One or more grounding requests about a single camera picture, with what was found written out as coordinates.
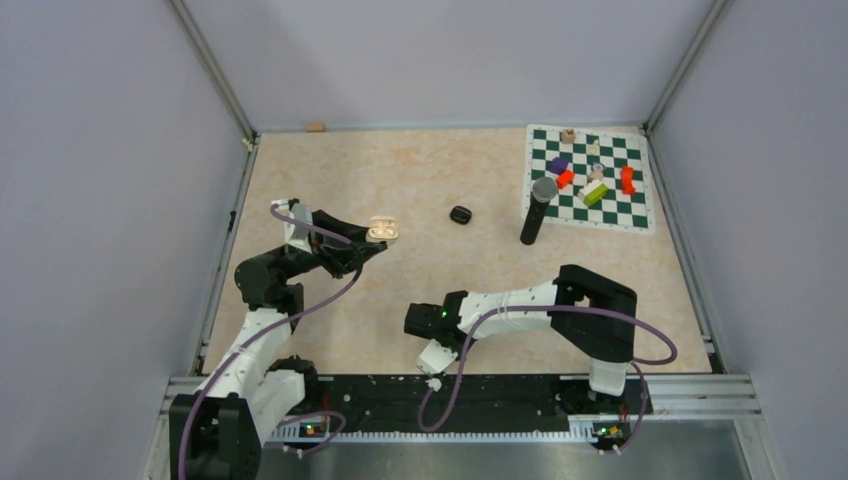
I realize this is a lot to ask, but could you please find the circuit board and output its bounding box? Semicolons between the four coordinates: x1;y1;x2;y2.
595;424;630;444
299;421;329;439

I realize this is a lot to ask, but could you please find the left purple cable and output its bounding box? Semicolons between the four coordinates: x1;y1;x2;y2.
177;203;364;480

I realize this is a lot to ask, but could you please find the wooden cube with mark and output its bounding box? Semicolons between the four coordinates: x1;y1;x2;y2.
560;129;576;144

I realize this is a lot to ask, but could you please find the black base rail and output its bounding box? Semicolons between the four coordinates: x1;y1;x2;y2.
311;374;598;437

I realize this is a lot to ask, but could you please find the left circuit board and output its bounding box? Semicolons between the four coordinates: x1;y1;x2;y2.
299;421;329;439

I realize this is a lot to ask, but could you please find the right circuit board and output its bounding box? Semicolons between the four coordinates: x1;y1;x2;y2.
595;424;630;444

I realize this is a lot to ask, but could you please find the black microphone grey head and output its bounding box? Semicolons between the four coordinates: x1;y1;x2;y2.
519;177;559;245

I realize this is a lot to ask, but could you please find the green white chessboard mat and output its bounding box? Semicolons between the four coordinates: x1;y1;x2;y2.
521;124;657;234

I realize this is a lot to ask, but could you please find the black earbud charging case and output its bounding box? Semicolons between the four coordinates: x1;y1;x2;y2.
449;205;473;225

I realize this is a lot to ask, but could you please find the large red block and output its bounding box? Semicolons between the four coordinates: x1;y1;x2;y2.
620;166;636;195

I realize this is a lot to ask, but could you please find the purple block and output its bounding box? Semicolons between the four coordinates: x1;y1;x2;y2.
549;157;571;176

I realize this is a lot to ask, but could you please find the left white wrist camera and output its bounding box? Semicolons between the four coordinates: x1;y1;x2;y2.
285;202;313;254

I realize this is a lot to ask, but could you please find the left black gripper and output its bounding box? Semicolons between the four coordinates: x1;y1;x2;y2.
270;209;387;280

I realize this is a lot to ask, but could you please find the purple cable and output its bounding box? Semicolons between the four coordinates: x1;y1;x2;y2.
417;304;679;455
177;203;364;480

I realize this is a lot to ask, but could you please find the white earbud charging case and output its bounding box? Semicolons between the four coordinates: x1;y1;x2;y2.
366;216;399;244

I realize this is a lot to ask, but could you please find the yellow-green block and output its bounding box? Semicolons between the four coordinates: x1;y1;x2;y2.
577;179;608;208

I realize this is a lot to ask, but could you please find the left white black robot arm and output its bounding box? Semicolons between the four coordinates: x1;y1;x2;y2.
168;199;399;479

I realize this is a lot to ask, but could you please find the small red block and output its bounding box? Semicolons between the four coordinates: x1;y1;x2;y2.
555;170;575;190

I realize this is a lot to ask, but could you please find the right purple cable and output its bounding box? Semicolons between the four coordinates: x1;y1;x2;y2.
417;304;679;455

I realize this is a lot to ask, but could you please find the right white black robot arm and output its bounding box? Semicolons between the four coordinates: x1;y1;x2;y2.
403;264;638;412

